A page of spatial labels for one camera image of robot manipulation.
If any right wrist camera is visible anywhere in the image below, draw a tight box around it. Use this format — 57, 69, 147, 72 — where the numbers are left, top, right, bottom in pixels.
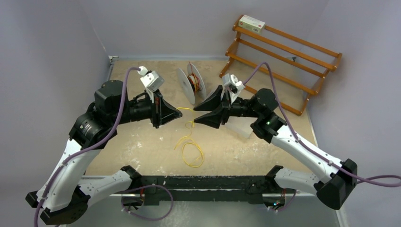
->
222, 73, 245, 95

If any wooden shelf rack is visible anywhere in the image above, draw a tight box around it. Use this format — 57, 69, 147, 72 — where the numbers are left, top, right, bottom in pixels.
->
219, 15, 342, 116

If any clear plastic divided tray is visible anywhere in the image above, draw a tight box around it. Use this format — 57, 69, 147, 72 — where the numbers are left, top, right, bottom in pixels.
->
204, 98, 257, 139

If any white perforated cable spool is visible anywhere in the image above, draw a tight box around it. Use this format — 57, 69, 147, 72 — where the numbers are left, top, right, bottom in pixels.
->
176, 61, 207, 105

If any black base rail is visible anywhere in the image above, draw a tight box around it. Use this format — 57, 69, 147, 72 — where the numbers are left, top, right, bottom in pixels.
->
127, 175, 295, 206

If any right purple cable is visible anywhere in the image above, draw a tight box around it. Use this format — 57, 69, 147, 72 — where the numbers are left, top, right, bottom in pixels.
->
243, 61, 401, 188

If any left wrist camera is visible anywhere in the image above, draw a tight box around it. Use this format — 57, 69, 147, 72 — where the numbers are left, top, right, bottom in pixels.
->
140, 71, 165, 93

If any red cable on spool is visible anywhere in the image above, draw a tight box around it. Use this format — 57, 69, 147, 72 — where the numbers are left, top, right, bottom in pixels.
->
187, 62, 199, 92

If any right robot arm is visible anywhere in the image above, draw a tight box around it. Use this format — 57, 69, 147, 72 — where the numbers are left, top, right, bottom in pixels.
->
194, 85, 357, 210

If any yellow cable on spool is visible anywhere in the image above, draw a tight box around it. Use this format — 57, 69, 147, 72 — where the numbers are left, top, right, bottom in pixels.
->
192, 73, 201, 94

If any white green box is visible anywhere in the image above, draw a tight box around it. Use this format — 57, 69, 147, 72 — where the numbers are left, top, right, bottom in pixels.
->
238, 15, 265, 34

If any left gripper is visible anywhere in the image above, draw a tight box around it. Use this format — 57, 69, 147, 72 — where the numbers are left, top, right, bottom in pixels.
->
111, 87, 183, 128

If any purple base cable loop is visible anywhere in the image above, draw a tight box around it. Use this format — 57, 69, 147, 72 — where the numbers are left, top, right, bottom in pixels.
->
120, 183, 175, 222

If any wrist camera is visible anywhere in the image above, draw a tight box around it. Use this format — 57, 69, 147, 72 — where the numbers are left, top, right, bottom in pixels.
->
222, 73, 245, 95
140, 71, 165, 93

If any black cable on spool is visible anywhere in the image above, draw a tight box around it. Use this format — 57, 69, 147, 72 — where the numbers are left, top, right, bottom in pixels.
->
187, 74, 198, 92

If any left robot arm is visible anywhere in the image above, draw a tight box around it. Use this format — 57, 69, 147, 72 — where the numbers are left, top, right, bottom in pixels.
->
26, 80, 182, 226

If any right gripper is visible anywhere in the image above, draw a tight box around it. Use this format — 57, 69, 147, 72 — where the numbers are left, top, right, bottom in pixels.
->
194, 86, 262, 129

